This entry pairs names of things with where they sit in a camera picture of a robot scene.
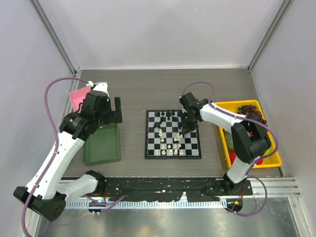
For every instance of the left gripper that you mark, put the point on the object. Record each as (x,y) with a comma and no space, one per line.
(114,116)

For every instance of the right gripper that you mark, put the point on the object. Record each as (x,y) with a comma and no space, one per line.
(186,128)

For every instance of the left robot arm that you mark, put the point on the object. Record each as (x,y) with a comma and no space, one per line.
(43,194)

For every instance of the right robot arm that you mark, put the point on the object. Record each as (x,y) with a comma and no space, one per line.
(249,135)

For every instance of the black white chessboard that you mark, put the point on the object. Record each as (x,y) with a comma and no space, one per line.
(165,139)

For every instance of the green plastic tray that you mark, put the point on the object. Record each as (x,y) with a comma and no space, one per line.
(103,146)

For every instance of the pink plastic box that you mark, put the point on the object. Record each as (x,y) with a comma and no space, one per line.
(77,97)

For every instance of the green cantaloupe melon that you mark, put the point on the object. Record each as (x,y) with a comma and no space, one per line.
(229,141)

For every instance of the red apple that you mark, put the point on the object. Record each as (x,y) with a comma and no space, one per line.
(233,156)

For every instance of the purple grape bunch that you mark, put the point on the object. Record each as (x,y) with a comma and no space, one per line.
(249,110)

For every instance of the yellow plastic bin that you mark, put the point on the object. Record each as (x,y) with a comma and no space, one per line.
(233,106)

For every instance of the green pear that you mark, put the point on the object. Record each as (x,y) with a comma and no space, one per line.
(268,151)

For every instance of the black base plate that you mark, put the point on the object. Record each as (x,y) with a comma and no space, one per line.
(169,189)

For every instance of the aluminium frame rail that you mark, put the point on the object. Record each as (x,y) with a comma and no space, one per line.
(53,27)

